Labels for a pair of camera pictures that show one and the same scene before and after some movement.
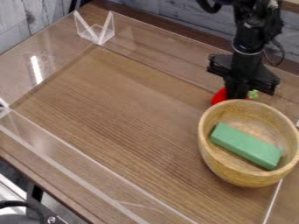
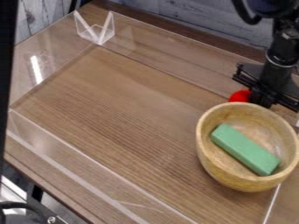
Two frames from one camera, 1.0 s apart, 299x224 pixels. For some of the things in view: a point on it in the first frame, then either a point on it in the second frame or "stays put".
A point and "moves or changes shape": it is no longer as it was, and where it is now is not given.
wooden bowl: (247, 140) stays put
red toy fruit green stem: (219, 95) moves or changes shape
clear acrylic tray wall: (72, 179) stays put
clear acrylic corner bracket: (95, 33) stays put
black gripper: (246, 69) -> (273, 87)
